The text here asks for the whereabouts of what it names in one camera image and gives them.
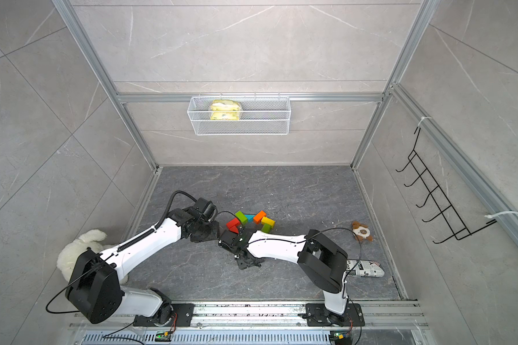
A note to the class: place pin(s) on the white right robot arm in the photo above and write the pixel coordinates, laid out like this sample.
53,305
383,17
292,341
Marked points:
322,261

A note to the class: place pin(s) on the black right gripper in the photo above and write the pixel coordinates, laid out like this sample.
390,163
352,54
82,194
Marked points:
241,264

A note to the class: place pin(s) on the aluminium mounting rail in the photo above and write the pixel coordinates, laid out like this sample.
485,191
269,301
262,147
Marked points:
378,314

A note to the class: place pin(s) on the white printed pouch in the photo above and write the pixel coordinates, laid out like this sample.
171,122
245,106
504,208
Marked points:
364,268

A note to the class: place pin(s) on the brown plush toy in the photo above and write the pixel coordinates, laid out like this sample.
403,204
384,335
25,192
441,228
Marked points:
361,232

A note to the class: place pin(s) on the red block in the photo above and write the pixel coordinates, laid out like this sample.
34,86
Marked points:
235,222

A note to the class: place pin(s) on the yellow bag in basket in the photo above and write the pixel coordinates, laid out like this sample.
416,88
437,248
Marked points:
225,110

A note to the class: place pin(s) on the orange block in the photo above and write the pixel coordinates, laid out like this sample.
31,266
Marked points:
257,219

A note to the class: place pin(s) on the yellow rectangular block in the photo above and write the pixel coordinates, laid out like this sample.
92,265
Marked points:
267,221

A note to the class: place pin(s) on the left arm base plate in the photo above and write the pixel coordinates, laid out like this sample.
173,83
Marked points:
177,314

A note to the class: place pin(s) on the white wire mesh basket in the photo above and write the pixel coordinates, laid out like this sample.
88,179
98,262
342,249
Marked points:
243,115

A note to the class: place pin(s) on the green block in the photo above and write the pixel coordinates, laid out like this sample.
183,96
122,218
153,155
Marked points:
241,217
266,228

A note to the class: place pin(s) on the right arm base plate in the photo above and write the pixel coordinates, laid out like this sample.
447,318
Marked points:
316,314

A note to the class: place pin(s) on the white plush dog toy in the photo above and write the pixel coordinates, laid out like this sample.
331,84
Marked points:
68,256

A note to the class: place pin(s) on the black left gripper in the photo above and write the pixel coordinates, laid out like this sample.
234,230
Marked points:
216,232

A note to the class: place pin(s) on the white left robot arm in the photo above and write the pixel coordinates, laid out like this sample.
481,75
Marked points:
95,287

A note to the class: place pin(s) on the black wall hook rack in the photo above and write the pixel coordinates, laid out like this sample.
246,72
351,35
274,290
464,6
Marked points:
436,196

